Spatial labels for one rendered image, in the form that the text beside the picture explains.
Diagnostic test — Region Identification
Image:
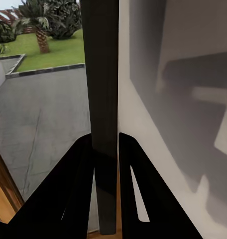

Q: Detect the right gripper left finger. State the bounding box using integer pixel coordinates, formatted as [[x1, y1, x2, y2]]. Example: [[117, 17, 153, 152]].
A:
[[0, 133, 94, 239]]

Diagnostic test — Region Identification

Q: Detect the poster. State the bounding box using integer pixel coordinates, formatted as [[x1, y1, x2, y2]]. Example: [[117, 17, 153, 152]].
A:
[[80, 0, 119, 235]]

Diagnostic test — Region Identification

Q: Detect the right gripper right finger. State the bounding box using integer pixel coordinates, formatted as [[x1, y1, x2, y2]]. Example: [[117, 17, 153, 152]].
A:
[[119, 133, 203, 239]]

